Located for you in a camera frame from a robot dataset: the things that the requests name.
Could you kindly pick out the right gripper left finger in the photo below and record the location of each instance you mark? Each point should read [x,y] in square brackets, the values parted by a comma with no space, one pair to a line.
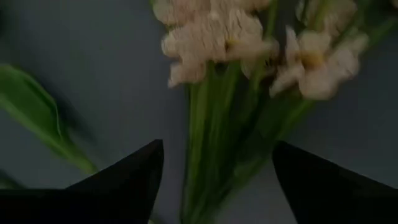
[124,193]

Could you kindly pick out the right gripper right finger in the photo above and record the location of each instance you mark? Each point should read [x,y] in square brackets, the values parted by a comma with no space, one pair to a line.
[326,199]

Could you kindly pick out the yellow artificial tulip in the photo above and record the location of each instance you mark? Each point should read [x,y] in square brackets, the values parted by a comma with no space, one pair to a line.
[31,105]

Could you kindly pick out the white artificial flower bunch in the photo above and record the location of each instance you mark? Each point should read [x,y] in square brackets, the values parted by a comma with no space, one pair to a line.
[211,37]

